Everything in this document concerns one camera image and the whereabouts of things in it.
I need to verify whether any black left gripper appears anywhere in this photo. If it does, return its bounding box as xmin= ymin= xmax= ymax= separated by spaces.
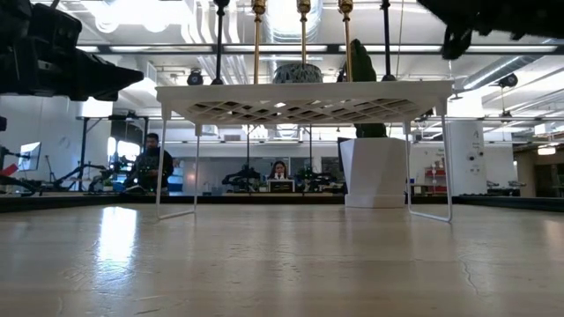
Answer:
xmin=0 ymin=3 xmax=145 ymax=103

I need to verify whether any tall black candlestick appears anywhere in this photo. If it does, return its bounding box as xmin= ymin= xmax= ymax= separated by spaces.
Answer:
xmin=210 ymin=0 xmax=231 ymax=86
xmin=379 ymin=0 xmax=397 ymax=83

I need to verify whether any black aluminium table frame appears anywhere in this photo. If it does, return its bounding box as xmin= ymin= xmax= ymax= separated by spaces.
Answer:
xmin=0 ymin=192 xmax=564 ymax=215

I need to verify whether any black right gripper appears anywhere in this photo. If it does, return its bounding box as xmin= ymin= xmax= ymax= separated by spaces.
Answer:
xmin=417 ymin=0 xmax=530 ymax=61

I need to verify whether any blue white leaf candle tin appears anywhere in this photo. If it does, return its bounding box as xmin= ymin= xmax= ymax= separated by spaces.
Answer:
xmin=271 ymin=62 xmax=324 ymax=85

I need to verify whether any white round column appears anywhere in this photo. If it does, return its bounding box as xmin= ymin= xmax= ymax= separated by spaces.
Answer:
xmin=449 ymin=121 xmax=488 ymax=197

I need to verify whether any black overhead beam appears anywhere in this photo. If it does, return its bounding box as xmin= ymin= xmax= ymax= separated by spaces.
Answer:
xmin=74 ymin=43 xmax=560 ymax=55

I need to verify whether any green cactus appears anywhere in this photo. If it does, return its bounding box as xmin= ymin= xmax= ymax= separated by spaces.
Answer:
xmin=337 ymin=38 xmax=389 ymax=139

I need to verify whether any black laptop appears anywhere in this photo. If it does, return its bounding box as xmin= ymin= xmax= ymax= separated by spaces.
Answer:
xmin=266 ymin=179 xmax=296 ymax=194

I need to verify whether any white faceted plant pot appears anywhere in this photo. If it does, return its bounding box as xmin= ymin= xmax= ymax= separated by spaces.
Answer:
xmin=338 ymin=136 xmax=409 ymax=209

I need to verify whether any white lattice shelf rack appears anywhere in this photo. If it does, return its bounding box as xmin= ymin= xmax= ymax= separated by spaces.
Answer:
xmin=154 ymin=78 xmax=455 ymax=224

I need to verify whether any silver ceiling duct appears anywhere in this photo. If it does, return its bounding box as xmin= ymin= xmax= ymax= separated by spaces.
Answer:
xmin=462 ymin=56 xmax=564 ymax=92

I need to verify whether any person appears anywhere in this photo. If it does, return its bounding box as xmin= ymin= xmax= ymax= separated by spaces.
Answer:
xmin=267 ymin=160 xmax=290 ymax=181
xmin=125 ymin=132 xmax=175 ymax=195

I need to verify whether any small desk monitor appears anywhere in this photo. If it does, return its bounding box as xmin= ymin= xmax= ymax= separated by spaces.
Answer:
xmin=17 ymin=141 xmax=43 ymax=173

